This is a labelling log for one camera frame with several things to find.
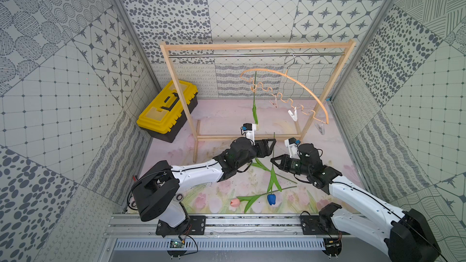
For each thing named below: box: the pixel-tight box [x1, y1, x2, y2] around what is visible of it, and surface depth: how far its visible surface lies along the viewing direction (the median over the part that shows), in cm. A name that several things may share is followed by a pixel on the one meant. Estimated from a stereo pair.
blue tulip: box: [266, 163, 283, 206], surface depth 76 cm
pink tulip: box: [229, 185, 298, 214], surface depth 81 cm
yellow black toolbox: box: [136, 80, 199, 144], surface depth 92 cm
